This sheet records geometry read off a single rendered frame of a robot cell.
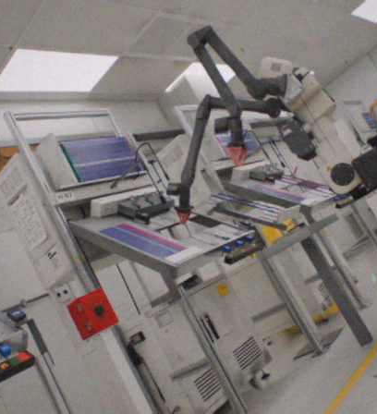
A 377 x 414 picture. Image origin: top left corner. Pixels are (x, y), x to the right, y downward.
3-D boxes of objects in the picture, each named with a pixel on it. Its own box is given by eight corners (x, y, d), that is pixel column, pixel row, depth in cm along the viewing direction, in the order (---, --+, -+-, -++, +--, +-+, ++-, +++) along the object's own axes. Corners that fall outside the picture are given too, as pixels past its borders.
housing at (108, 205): (158, 211, 307) (160, 189, 303) (100, 228, 269) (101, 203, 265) (148, 208, 312) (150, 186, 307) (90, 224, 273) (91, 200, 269)
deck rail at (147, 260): (176, 278, 218) (178, 265, 217) (174, 279, 217) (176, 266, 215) (70, 231, 258) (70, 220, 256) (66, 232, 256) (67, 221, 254)
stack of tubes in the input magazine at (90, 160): (144, 171, 306) (125, 134, 310) (81, 182, 266) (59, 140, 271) (133, 181, 313) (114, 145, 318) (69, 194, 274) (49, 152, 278)
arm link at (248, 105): (200, 91, 272) (204, 98, 281) (194, 114, 270) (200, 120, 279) (280, 97, 257) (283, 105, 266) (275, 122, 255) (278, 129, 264)
